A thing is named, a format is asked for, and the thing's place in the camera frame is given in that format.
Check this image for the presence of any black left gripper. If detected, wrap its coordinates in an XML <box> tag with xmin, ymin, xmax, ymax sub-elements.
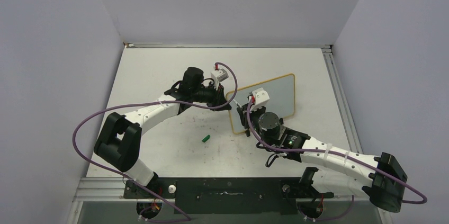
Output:
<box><xmin>191</xmin><ymin>82</ymin><xmax>231</xmax><ymax>112</ymax></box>

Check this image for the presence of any yellow framed whiteboard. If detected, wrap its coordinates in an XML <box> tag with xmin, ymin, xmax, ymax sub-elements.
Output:
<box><xmin>226</xmin><ymin>73</ymin><xmax>296</xmax><ymax>135</ymax></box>

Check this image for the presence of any green marker cap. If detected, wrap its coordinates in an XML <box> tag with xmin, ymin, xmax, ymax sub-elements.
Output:
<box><xmin>201</xmin><ymin>135</ymin><xmax>210</xmax><ymax>143</ymax></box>

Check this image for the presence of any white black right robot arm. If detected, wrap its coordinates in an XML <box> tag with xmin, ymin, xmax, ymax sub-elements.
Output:
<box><xmin>237</xmin><ymin>104</ymin><xmax>408</xmax><ymax>213</ymax></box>

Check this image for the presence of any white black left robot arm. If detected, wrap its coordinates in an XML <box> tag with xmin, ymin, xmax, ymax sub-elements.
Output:
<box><xmin>94</xmin><ymin>65</ymin><xmax>231</xmax><ymax>198</ymax></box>

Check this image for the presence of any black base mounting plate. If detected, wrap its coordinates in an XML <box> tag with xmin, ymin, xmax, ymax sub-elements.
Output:
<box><xmin>123</xmin><ymin>177</ymin><xmax>334</xmax><ymax>216</ymax></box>

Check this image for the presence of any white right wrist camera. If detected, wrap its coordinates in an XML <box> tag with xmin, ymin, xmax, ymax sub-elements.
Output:
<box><xmin>248</xmin><ymin>87</ymin><xmax>270</xmax><ymax>109</ymax></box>

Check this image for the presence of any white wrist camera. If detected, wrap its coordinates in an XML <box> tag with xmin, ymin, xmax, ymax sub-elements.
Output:
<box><xmin>248</xmin><ymin>87</ymin><xmax>270</xmax><ymax>109</ymax></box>
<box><xmin>211</xmin><ymin>69</ymin><xmax>229</xmax><ymax>85</ymax></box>

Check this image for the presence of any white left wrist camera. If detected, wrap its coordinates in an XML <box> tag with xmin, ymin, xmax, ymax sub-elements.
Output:
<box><xmin>211</xmin><ymin>69</ymin><xmax>229</xmax><ymax>85</ymax></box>

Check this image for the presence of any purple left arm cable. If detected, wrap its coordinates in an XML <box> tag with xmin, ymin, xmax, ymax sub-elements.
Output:
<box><xmin>72</xmin><ymin>62</ymin><xmax>238</xmax><ymax>223</ymax></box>

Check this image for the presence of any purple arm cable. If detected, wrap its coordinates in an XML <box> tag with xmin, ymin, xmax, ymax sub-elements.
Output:
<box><xmin>246</xmin><ymin>96</ymin><xmax>428</xmax><ymax>205</ymax></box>
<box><xmin>72</xmin><ymin>62</ymin><xmax>238</xmax><ymax>223</ymax></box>

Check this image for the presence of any aluminium right side rail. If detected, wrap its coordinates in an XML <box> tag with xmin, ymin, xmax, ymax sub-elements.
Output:
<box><xmin>321</xmin><ymin>46</ymin><xmax>364</xmax><ymax>154</ymax></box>

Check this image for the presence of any aluminium back rail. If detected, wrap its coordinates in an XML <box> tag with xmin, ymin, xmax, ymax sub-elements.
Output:
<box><xmin>124</xmin><ymin>43</ymin><xmax>331</xmax><ymax>49</ymax></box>

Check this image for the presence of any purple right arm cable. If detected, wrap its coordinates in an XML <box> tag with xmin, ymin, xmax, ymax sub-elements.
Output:
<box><xmin>246</xmin><ymin>96</ymin><xmax>428</xmax><ymax>205</ymax></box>

